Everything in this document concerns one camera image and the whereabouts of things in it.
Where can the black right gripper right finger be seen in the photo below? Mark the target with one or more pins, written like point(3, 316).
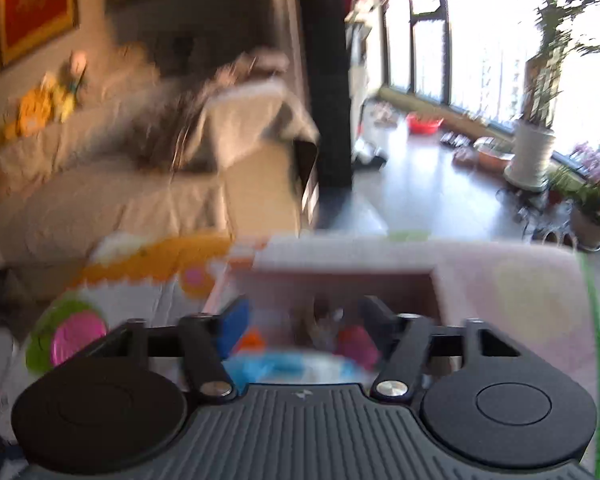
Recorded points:
point(403, 341)

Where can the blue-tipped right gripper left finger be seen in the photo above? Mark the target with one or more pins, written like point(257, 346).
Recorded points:
point(207, 340)

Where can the pink cartoon figure toy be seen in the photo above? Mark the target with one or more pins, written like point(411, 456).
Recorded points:
point(354, 343)

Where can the blue wet wipes pack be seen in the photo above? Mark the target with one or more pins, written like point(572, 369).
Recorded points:
point(299, 367)

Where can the white rabbit keychain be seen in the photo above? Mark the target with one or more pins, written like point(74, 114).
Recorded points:
point(317, 325)

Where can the pink plastic basket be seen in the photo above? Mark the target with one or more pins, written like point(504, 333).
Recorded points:
point(74, 334)

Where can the orange plastic toy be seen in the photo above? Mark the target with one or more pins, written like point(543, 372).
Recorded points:
point(251, 341)

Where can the pink cardboard box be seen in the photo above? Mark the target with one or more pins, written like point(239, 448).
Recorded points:
point(534, 293)

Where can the printed play mat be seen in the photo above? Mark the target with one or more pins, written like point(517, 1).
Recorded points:
point(488, 407)

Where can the beige covered sofa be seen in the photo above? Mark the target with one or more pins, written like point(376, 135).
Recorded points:
point(232, 152)

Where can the pink flower pot plant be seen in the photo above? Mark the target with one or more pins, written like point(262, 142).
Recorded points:
point(583, 196)

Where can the yellow plush toy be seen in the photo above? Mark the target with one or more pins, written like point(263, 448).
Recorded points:
point(35, 110)

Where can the small doll plush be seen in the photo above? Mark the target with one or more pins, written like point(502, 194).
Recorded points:
point(74, 71)

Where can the white potted bamboo plant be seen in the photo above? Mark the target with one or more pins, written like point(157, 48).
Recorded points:
point(562, 34)

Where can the red framed wall picture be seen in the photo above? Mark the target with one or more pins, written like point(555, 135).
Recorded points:
point(26, 25)

